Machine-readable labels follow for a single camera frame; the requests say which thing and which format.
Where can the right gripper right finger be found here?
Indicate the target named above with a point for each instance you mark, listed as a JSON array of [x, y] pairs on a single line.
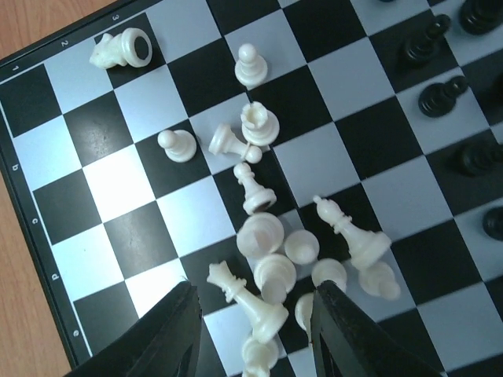
[[347, 342]]

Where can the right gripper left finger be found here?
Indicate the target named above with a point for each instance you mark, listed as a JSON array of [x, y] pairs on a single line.
[[164, 342]]

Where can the black magnetic chess board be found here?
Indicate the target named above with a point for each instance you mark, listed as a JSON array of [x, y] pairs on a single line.
[[113, 224]]

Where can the white rook piece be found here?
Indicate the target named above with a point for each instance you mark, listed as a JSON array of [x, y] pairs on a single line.
[[259, 125]]

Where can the white pawn piece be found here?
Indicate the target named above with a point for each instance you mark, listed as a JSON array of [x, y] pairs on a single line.
[[251, 68]]

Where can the white knight piece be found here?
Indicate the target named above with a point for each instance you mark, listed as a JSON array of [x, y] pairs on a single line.
[[120, 50]]

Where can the lying white bishop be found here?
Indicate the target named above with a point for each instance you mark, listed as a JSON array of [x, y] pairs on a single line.
[[365, 247]]

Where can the lying white pawn dark base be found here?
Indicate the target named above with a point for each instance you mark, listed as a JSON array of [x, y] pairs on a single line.
[[256, 197]]

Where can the black pawn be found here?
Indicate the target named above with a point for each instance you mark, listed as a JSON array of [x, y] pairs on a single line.
[[493, 223], [422, 45], [479, 158], [438, 99]]

